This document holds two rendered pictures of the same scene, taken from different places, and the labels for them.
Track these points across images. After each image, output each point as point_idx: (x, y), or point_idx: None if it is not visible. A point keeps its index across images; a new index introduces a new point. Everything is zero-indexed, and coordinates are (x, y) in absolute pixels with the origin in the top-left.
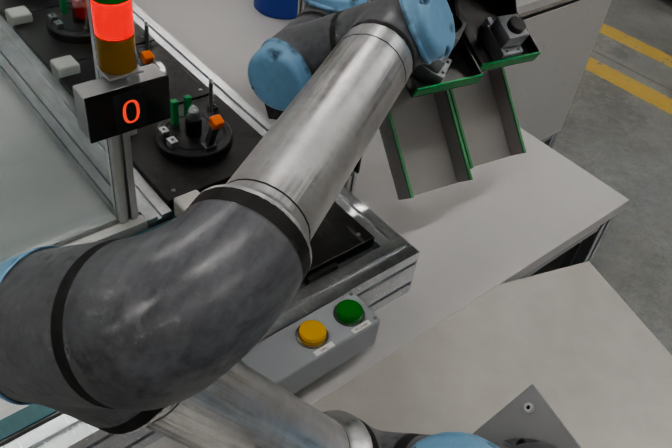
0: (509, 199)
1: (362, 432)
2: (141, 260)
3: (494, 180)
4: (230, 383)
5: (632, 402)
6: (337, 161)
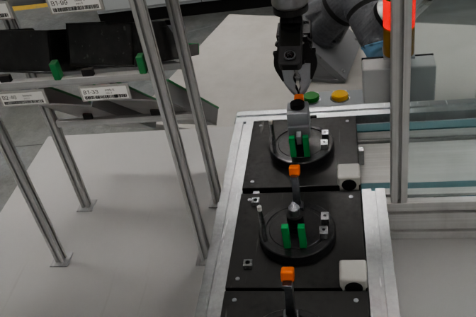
0: (108, 165)
1: (380, 1)
2: None
3: (93, 180)
4: None
5: (212, 74)
6: None
